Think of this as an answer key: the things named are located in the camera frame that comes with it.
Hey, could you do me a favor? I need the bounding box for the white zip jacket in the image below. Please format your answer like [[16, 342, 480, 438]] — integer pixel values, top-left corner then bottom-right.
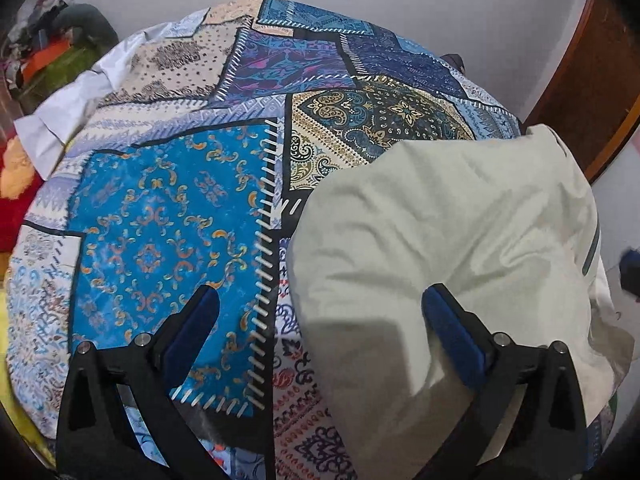
[[286, 125, 634, 479]]

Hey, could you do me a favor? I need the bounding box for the pile of clothes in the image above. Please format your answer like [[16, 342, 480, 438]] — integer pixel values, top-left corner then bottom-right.
[[1, 0, 118, 115]]

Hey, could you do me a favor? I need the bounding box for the dark wooden door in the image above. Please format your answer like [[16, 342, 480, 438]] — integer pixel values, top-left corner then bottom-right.
[[525, 0, 639, 182]]

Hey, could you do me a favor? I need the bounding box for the blue patchwork bedspread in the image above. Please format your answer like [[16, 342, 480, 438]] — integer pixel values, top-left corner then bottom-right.
[[6, 0, 532, 479]]

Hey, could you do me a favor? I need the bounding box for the red yellow plush blanket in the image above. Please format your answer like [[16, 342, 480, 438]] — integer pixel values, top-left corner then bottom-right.
[[0, 136, 43, 278]]

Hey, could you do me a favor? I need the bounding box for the white pillowcase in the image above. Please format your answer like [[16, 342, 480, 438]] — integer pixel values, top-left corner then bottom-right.
[[13, 9, 208, 179]]

